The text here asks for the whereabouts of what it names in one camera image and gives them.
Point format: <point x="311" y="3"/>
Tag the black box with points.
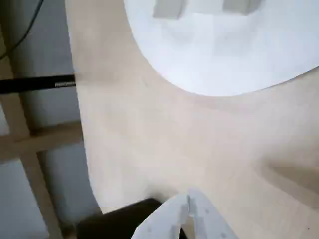
<point x="112" y="224"/>

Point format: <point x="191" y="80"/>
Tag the light wooden frame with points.
<point x="49" y="137"/>

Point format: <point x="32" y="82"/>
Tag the white cube block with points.
<point x="167" y="8"/>
<point x="236" y="6"/>

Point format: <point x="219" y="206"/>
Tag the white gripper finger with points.
<point x="159" y="219"/>
<point x="209" y="221"/>

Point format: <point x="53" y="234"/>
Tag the black tube with white print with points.
<point x="37" y="84"/>

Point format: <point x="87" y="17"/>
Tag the white paper plate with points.
<point x="224" y="49"/>

